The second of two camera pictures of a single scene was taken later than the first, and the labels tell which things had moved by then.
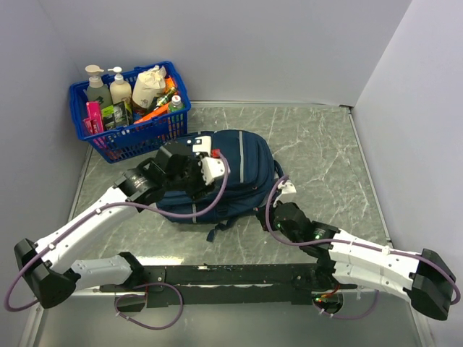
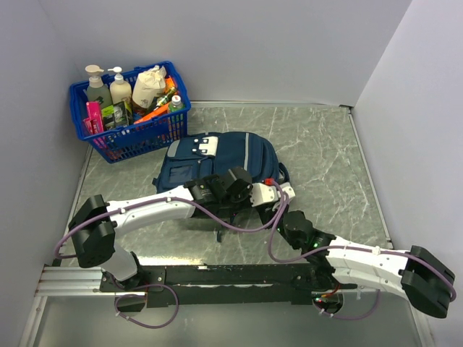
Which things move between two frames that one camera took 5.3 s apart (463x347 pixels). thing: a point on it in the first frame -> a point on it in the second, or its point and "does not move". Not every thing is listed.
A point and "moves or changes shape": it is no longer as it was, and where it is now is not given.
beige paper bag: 147,84 does not move
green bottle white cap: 176,104 does not move
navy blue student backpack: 247,188 moves or changes shape
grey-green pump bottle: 97,91 does not move
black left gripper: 203,189 -> 249,202
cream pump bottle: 119,89 does not move
